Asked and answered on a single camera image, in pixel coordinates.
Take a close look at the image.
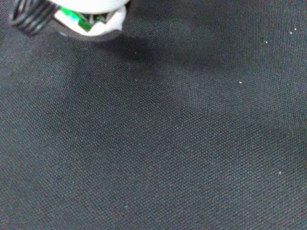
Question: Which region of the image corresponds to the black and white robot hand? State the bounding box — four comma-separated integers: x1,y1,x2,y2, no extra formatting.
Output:
9,0,131,43

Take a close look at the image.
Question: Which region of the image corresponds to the black cloth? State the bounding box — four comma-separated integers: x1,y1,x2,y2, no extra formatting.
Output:
0,0,307,230

